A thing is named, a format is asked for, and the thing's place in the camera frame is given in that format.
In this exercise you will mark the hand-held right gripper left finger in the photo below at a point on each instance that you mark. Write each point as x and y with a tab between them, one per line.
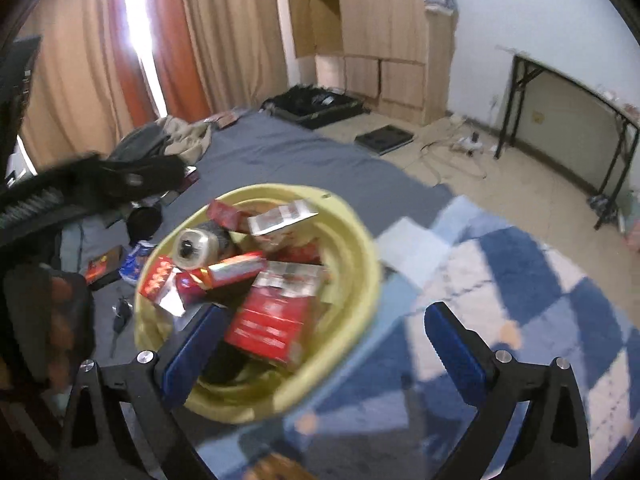
192	355

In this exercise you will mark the black flat tray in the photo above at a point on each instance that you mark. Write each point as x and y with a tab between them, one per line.
385	139

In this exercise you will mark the wooden wardrobe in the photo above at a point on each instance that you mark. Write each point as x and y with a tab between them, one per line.
385	25

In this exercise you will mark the bunch of keys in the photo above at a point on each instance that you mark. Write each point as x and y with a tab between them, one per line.
120	312

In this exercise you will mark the small white containers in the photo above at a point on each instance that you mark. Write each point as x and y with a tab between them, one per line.
610	95

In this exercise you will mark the orange curtain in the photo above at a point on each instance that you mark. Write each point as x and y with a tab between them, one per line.
175	45
135	95

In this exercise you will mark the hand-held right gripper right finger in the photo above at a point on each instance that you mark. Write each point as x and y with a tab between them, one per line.
455	355

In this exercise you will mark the grey bed sheet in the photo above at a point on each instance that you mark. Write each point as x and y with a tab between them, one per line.
300	160

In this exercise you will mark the checkered cloth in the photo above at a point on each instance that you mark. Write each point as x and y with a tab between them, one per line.
600	202

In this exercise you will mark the small grey black sock roll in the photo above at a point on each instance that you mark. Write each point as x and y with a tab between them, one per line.
227	237

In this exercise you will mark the white power strip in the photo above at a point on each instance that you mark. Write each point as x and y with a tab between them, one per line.
467	145

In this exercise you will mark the beige tape roll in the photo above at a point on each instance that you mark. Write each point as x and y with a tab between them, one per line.
195	247

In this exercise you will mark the black round case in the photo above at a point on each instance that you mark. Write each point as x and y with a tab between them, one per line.
145	225

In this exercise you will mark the blue checkered rug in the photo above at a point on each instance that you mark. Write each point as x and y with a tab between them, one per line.
525	270

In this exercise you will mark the yellow plastic basin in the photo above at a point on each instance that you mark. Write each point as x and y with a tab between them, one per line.
345	270

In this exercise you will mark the red carton with grey end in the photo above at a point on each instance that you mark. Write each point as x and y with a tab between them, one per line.
265	320

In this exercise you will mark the wall socket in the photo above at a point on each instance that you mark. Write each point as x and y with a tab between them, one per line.
538	117

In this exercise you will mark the red black flat box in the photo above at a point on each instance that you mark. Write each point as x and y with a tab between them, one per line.
102	267

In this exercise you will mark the red book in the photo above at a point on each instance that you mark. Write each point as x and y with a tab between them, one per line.
225	119

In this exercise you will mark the lavender plush ball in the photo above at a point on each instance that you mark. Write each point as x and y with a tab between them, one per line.
187	286

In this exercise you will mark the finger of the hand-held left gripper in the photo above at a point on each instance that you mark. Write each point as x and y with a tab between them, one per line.
140	175

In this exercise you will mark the dark grey bag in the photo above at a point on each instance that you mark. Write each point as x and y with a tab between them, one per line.
137	142

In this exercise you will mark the black open case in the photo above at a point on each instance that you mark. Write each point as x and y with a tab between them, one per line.
310	107

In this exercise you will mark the person's left hand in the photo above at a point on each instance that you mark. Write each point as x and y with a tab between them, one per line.
62	330

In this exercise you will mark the beige clothes pile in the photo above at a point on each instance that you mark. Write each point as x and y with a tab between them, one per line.
187	137

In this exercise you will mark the black folding table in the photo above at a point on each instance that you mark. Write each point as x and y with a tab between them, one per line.
515	77

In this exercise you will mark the beige curtain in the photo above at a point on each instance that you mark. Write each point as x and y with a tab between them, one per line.
235	30
80	75

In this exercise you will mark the pile of red packets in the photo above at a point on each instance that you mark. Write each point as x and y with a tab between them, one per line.
230	269

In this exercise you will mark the blue white packet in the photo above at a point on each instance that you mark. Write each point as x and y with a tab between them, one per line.
136	265

